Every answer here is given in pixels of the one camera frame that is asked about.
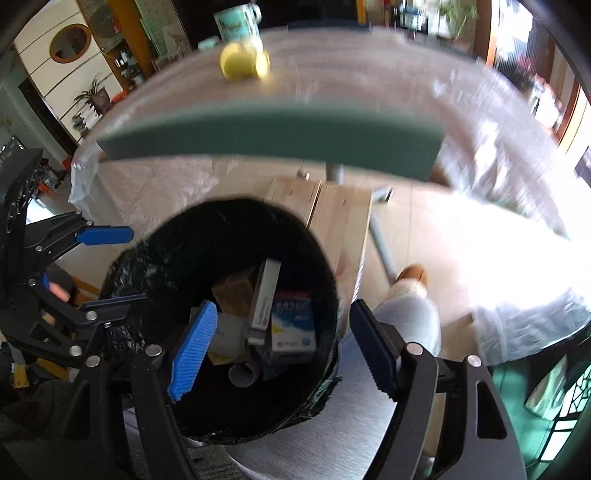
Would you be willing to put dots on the person's left hand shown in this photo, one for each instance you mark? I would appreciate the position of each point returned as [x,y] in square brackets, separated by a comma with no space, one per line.
[59,290]

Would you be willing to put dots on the brown cardboard box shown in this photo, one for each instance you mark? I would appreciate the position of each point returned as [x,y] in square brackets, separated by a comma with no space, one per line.
[233,290]

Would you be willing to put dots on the long white box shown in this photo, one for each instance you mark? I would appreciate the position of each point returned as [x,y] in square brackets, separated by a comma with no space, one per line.
[265,300]

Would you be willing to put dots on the dark carved wooden chair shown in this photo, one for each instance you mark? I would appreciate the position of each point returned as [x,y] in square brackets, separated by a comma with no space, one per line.
[549,406]

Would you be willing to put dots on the black trash bin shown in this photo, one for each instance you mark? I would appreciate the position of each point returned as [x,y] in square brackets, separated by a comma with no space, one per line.
[184,244]

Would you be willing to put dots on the grey plastic tube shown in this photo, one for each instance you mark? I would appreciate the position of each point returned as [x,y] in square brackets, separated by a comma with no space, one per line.
[244,374]

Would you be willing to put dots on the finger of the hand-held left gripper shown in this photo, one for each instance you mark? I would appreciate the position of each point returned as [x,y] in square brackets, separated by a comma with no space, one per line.
[104,235]
[115,303]

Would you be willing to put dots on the brown slipper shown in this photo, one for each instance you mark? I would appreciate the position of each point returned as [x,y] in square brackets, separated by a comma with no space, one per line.
[413,274]

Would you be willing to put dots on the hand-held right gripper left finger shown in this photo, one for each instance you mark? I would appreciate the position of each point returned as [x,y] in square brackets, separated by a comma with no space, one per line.
[194,350]

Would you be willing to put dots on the light wooden box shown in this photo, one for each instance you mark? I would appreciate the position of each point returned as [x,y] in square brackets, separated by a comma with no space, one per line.
[341,217]

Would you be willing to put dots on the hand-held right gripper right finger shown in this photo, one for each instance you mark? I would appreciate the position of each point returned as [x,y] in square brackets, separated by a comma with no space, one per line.
[371,350]

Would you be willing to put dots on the person's leg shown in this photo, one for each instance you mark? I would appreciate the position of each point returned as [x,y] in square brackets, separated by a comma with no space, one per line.
[406,323]

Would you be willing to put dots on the pale green small lid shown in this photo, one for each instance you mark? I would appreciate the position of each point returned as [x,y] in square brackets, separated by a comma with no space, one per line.
[207,44]

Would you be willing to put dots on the teal patterned mug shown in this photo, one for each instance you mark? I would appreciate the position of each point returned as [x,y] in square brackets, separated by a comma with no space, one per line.
[238,23]

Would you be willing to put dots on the white blue printed box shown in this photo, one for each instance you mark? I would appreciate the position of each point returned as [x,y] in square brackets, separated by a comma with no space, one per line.
[293,337]

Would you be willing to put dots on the potted green plant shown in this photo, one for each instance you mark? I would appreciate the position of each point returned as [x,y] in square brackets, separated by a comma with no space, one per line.
[457,18]

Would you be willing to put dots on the small yellow cup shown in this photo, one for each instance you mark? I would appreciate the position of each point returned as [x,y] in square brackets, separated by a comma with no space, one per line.
[242,62]

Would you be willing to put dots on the small leafy plant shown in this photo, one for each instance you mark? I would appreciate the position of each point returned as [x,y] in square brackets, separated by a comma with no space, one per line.
[92,94]

